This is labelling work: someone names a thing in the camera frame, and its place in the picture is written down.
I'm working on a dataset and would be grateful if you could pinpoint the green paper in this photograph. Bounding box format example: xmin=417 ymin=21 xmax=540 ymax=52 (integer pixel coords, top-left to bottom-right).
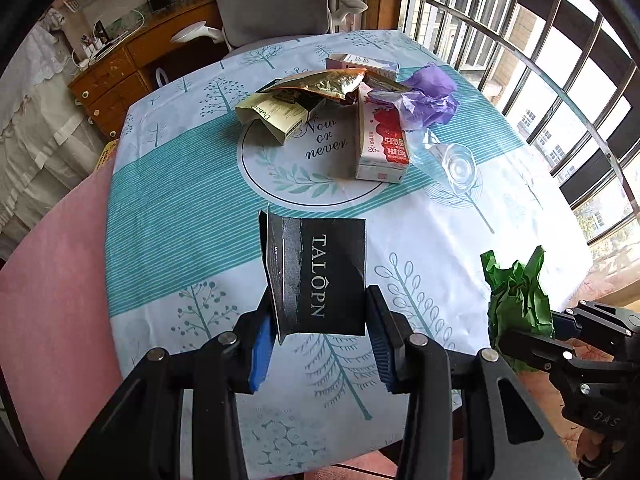
xmin=480 ymin=246 xmax=555 ymax=373

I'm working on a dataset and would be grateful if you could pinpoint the black Talopn packet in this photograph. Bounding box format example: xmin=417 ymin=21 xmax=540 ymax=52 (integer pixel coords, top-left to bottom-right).
xmin=258 ymin=211 xmax=367 ymax=342

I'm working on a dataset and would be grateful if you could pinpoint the clear plastic cup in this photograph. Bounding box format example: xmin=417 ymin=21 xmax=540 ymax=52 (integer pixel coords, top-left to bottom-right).
xmin=407 ymin=129 xmax=477 ymax=195

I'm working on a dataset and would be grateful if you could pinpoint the red white milk carton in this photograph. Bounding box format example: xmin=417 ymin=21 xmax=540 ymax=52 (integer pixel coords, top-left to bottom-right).
xmin=355 ymin=82 xmax=410 ymax=184

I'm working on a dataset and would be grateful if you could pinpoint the purple plastic bag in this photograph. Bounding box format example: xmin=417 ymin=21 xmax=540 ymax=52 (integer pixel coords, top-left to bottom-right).
xmin=368 ymin=64 xmax=459 ymax=131

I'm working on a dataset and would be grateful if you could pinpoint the white long carton box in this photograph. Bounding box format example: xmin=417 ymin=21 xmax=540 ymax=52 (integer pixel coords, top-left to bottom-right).
xmin=326 ymin=53 xmax=400 ymax=80

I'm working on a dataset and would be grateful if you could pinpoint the red gold foil snack bag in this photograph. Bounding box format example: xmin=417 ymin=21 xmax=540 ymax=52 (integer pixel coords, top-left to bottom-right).
xmin=260 ymin=67 xmax=367 ymax=104

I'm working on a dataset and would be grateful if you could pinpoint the olive green tea box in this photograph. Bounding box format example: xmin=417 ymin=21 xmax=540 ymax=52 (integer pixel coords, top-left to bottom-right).
xmin=235 ymin=90 xmax=326 ymax=144

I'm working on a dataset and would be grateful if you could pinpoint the pink bed cover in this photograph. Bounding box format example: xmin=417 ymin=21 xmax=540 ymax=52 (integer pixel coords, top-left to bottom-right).
xmin=1 ymin=162 xmax=122 ymax=479

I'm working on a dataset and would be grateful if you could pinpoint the tree print tablecloth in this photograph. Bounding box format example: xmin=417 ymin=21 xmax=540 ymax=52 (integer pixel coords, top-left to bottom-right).
xmin=103 ymin=28 xmax=594 ymax=480

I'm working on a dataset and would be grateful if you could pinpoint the window security grille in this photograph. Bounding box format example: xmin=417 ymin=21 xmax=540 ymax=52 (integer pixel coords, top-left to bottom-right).
xmin=398 ymin=0 xmax=639 ymax=250

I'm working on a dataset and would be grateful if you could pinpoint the white lace covered furniture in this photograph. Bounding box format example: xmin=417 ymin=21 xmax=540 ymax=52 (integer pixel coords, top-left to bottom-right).
xmin=0 ymin=24 xmax=104 ymax=259

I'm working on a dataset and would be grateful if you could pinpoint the wooden desk with drawers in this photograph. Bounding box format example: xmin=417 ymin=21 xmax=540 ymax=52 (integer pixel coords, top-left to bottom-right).
xmin=68 ymin=0 xmax=228 ymax=140

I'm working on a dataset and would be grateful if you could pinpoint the grey office chair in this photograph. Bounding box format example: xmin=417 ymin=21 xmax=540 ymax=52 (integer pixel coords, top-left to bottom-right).
xmin=171 ymin=0 xmax=368 ymax=55

